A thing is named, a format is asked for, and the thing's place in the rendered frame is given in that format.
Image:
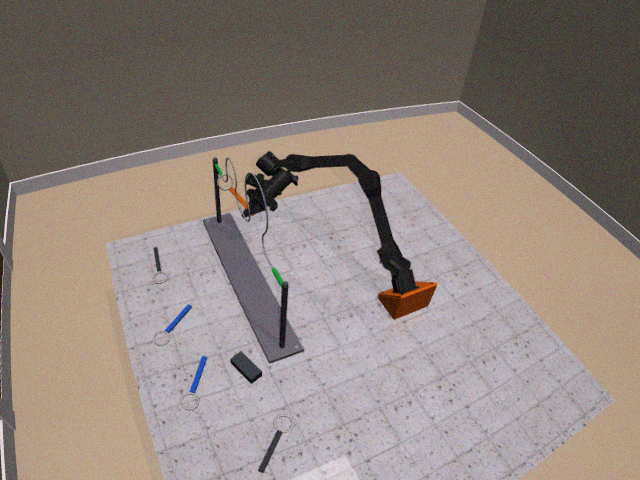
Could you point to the orange handle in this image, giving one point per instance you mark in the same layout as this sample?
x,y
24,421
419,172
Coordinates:
x,y
231,188

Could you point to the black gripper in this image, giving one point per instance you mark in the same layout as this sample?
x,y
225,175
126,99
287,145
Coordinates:
x,y
256,198

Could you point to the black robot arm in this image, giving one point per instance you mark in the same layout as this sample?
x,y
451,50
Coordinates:
x,y
389,253

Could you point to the white loop with blue handle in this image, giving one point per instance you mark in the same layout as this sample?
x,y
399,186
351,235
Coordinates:
x,y
173,324
195,384

